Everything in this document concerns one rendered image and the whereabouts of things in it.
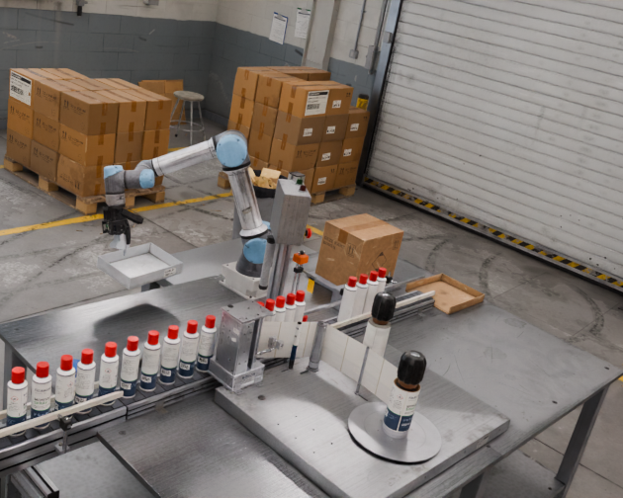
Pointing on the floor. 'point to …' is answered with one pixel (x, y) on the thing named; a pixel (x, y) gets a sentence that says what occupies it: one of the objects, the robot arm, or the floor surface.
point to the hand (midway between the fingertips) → (125, 252)
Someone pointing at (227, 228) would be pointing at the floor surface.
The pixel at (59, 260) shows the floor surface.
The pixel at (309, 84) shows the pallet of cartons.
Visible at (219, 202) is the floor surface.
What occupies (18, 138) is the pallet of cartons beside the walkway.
